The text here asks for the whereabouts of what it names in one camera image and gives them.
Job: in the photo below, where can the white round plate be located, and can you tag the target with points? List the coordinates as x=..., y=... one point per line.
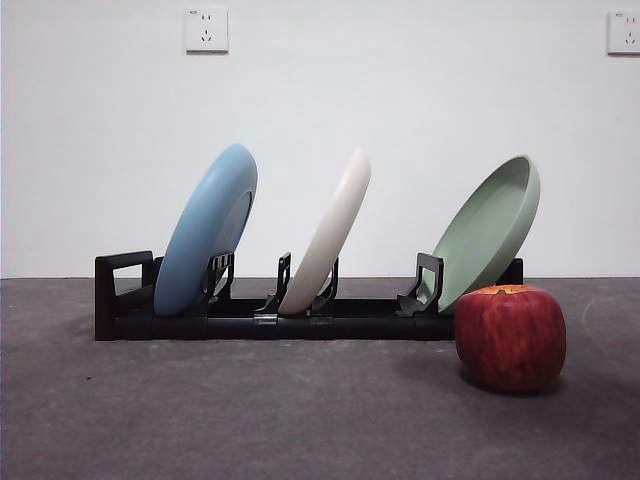
x=332, y=225

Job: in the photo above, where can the red apple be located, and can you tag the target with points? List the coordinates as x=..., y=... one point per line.
x=510, y=340

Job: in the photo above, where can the white wall socket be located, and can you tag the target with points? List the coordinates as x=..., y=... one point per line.
x=625, y=32
x=207, y=30

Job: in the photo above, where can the black plate rack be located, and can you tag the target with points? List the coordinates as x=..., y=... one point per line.
x=350, y=327

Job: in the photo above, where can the green round plate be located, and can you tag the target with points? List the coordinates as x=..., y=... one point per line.
x=485, y=235

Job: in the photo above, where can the blue round plate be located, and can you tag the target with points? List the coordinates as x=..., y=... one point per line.
x=200, y=220

